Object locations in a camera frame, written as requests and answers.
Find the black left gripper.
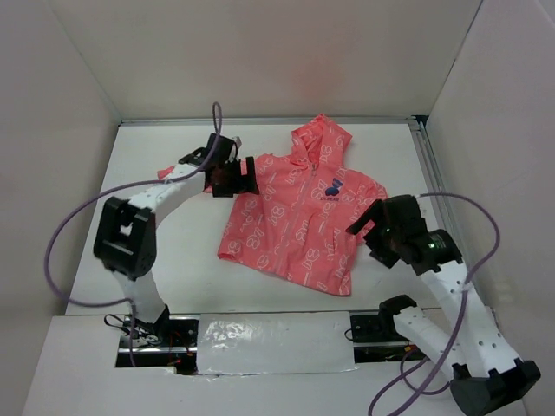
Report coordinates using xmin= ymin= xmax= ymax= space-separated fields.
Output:
xmin=212 ymin=156 xmax=259 ymax=198

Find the pink hooded jacket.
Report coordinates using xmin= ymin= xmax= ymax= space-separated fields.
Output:
xmin=217 ymin=114 xmax=388 ymax=296

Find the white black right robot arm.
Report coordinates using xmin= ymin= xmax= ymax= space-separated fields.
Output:
xmin=346 ymin=195 xmax=541 ymax=415

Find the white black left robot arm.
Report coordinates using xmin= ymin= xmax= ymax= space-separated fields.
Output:
xmin=93 ymin=133 xmax=259 ymax=346

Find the aluminium frame rail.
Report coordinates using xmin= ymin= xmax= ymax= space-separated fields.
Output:
xmin=119 ymin=114 xmax=460 ymax=235

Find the silver base rail with tape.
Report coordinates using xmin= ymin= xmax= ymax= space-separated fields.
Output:
xmin=115 ymin=311 xmax=413 ymax=376

